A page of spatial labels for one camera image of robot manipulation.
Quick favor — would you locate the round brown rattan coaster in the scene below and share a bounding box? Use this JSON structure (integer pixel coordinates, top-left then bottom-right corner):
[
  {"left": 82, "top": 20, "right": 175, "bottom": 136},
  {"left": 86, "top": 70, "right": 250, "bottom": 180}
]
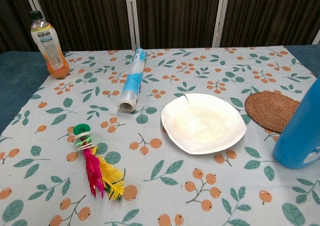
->
[{"left": 244, "top": 90, "right": 301, "bottom": 134}]

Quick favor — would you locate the blue water bottle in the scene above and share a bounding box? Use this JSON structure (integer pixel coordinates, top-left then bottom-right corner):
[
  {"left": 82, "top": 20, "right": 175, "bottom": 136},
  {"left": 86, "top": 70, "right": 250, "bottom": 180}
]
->
[{"left": 272, "top": 76, "right": 320, "bottom": 169}]

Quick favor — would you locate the dark folding screen white frame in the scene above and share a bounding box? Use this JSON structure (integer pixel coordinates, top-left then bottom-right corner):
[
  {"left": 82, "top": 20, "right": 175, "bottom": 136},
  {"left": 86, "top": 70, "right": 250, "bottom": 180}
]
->
[{"left": 0, "top": 0, "right": 320, "bottom": 53}]

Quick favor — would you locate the floral tablecloth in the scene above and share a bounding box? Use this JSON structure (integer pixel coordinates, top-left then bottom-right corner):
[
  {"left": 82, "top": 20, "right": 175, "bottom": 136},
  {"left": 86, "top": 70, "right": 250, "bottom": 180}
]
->
[{"left": 0, "top": 45, "right": 320, "bottom": 226}]

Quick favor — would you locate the cling film roll blue label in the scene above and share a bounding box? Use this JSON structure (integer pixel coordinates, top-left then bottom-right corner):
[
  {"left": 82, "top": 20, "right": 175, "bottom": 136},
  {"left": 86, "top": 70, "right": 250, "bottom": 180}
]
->
[{"left": 118, "top": 47, "right": 148, "bottom": 113}]

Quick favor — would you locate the white paper plate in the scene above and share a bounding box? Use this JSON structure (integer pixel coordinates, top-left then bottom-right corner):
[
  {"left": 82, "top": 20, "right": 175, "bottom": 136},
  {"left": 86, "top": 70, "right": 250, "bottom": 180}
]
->
[{"left": 160, "top": 93, "right": 247, "bottom": 155}]

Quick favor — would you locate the orange juice plastic bottle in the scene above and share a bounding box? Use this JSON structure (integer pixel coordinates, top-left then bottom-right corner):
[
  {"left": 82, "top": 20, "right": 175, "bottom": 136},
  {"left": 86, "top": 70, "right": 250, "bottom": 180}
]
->
[{"left": 29, "top": 10, "right": 71, "bottom": 80}]

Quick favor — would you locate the small colourful toy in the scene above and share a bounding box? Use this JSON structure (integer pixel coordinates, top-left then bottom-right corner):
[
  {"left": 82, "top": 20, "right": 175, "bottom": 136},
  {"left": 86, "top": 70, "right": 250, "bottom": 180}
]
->
[{"left": 72, "top": 123, "right": 125, "bottom": 201}]

